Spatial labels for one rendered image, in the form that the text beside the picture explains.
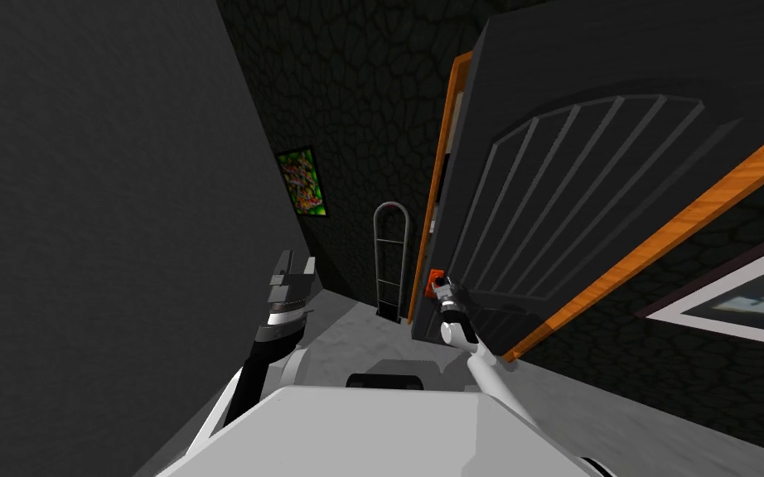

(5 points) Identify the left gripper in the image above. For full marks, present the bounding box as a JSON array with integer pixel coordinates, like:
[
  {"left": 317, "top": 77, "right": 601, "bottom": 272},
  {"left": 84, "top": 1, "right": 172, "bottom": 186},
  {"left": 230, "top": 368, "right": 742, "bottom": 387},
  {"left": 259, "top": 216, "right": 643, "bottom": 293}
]
[{"left": 266, "top": 249, "right": 318, "bottom": 307}]

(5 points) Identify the orange door handle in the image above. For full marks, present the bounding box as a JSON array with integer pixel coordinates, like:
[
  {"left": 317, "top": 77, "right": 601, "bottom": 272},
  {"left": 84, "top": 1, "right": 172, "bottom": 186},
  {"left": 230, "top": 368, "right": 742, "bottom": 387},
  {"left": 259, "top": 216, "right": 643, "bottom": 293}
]
[{"left": 424, "top": 267, "right": 447, "bottom": 299}]

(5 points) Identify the grey metal arched rack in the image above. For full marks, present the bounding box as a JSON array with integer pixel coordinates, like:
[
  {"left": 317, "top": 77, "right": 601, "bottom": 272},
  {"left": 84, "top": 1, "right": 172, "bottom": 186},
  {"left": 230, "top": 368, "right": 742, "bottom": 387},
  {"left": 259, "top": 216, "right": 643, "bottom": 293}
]
[{"left": 372, "top": 201, "right": 412, "bottom": 325}]

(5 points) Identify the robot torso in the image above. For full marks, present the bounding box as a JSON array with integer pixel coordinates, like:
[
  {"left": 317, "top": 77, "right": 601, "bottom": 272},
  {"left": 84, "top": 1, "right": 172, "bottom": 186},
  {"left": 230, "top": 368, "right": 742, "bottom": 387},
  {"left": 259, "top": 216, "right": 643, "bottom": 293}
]
[{"left": 155, "top": 373, "right": 612, "bottom": 477}]

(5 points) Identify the dark grey panelled door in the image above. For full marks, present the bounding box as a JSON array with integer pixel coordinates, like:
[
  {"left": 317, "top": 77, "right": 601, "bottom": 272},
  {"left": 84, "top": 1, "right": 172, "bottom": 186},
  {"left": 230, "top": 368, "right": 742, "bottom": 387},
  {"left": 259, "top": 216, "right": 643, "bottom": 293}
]
[{"left": 411, "top": 0, "right": 764, "bottom": 359}]

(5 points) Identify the green abstract wall picture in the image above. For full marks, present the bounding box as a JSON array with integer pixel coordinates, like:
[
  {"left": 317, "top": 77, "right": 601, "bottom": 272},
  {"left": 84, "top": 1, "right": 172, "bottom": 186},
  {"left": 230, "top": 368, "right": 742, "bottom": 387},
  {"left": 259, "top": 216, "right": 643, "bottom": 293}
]
[{"left": 275, "top": 146, "right": 329, "bottom": 219}]

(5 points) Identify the white framed wall picture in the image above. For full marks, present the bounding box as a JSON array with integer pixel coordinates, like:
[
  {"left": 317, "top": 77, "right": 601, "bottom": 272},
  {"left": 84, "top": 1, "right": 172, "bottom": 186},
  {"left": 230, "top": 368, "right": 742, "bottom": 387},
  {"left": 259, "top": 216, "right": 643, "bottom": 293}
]
[{"left": 633, "top": 221, "right": 764, "bottom": 353}]

